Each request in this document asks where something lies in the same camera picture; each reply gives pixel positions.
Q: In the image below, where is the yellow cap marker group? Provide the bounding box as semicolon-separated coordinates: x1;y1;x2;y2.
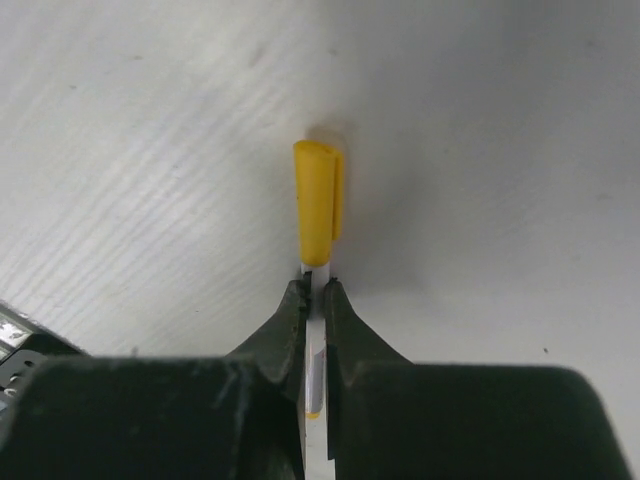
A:
293;140;344;419

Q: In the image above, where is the aluminium frame rail front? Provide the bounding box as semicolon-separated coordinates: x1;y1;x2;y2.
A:
1;304;87;417

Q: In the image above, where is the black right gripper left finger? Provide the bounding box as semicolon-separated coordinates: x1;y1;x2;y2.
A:
1;280;309;479

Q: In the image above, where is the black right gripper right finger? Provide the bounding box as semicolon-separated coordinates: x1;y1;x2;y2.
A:
324;280;631;479

